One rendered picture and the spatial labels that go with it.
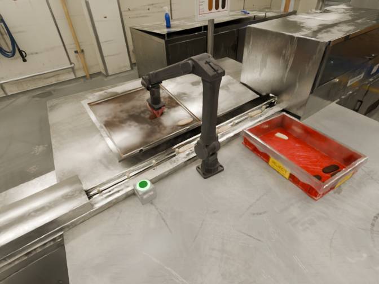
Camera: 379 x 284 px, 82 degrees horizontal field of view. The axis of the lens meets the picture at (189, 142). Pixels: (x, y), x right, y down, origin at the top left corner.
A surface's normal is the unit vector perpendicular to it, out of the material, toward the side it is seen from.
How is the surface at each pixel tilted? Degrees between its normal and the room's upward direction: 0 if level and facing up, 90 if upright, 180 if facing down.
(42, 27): 90
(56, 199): 0
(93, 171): 0
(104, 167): 0
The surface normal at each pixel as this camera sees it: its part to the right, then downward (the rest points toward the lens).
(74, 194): -0.04, -0.77
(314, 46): -0.80, 0.40
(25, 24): 0.59, 0.49
